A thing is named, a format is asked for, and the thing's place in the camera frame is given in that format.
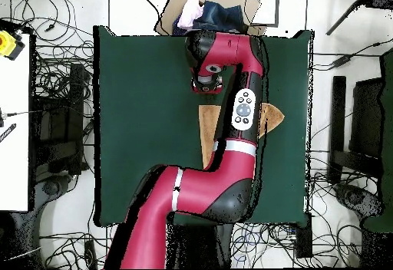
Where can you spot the black metal stand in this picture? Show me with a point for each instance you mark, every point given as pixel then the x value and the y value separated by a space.
pixel 75 113
pixel 337 113

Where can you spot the black rectangular box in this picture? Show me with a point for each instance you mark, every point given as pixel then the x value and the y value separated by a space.
pixel 304 239

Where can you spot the white side table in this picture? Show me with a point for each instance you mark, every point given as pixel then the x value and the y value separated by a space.
pixel 13 129

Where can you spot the cardboard box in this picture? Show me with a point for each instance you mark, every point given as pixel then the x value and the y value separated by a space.
pixel 170 12

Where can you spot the green cloth-covered table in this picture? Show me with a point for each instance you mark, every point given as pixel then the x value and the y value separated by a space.
pixel 387 129

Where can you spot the dark green table cloth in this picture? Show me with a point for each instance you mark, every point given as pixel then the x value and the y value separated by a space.
pixel 138 113

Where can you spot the blue jeans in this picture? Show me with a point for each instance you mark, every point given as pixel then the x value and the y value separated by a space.
pixel 221 15

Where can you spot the tan terry towel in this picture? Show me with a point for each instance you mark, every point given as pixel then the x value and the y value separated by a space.
pixel 208 129

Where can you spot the pale pink garment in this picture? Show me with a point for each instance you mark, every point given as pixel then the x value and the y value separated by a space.
pixel 190 12

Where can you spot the black tripod stand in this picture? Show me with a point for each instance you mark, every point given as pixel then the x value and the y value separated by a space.
pixel 382 0

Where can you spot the round black base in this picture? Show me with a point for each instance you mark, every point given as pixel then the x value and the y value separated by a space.
pixel 51 187
pixel 356 198

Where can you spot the purple dotted garment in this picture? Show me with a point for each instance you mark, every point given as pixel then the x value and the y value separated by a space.
pixel 178 30

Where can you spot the black power strip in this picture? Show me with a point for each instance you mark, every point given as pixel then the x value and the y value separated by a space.
pixel 90 253

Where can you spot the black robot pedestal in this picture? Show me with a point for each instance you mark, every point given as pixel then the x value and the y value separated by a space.
pixel 196 245

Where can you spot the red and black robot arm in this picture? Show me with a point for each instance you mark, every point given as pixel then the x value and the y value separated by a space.
pixel 215 184

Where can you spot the yellow emergency stop button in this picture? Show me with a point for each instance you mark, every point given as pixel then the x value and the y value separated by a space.
pixel 6 44

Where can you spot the black striped tool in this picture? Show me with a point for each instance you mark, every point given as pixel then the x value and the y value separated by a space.
pixel 7 132

